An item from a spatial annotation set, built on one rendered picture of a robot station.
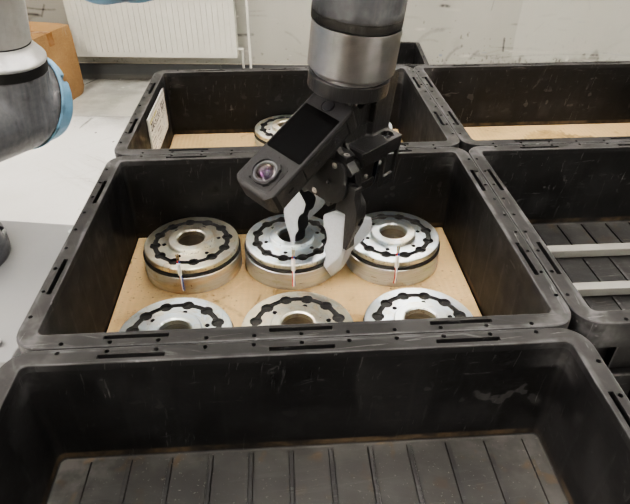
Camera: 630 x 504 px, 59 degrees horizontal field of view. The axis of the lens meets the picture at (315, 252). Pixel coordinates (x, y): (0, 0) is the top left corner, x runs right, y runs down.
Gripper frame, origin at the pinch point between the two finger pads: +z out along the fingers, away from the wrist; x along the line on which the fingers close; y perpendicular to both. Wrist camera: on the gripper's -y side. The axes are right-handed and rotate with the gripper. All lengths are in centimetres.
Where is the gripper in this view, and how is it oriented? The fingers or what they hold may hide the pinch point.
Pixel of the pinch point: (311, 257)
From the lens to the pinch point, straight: 59.7
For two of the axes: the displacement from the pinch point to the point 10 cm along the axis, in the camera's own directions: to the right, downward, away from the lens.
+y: 6.7, -4.3, 6.0
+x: -7.4, -4.9, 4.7
